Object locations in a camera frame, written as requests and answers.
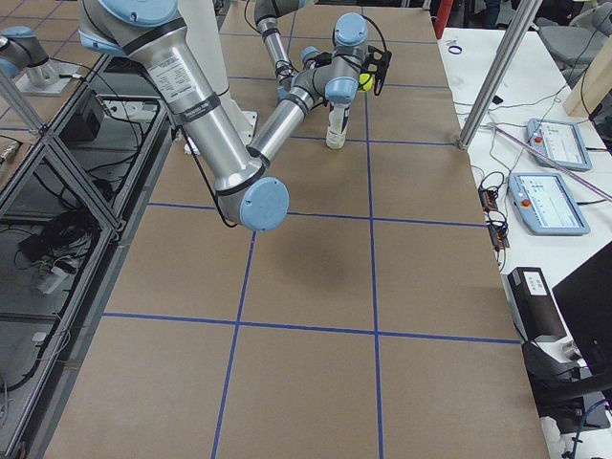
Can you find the yellow tennis ball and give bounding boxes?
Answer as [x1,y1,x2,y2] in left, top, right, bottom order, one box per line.
[358,73,376,93]

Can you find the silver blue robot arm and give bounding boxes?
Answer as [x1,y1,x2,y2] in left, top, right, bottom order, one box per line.
[79,1,368,231]
[253,1,333,116]

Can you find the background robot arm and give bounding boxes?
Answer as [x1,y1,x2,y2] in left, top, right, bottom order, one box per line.
[1,26,80,97]

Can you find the small circuit board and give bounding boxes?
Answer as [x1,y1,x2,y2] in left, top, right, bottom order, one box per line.
[477,171,510,252]

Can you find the black box with label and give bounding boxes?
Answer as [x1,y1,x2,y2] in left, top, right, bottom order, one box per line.
[506,267,567,342]

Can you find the lower blue teach pendant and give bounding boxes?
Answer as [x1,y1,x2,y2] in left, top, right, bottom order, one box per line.
[508,172,590,236]

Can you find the blue teach pendant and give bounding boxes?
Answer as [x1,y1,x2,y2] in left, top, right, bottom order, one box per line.
[508,172,590,236]
[526,119,592,171]

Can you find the red cylinder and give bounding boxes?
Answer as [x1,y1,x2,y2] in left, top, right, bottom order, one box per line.
[434,0,454,39]

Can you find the upper blue teach pendant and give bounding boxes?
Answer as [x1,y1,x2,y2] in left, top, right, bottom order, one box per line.
[526,119,592,171]

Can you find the black monitor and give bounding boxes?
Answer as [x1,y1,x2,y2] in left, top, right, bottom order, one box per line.
[553,243,611,374]

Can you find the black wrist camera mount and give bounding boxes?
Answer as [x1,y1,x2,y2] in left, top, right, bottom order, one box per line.
[364,45,392,96]

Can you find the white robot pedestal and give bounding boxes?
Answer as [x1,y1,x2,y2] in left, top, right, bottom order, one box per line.
[159,1,256,166]

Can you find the aluminium frame post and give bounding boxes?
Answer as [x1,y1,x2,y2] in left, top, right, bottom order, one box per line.
[456,0,542,150]

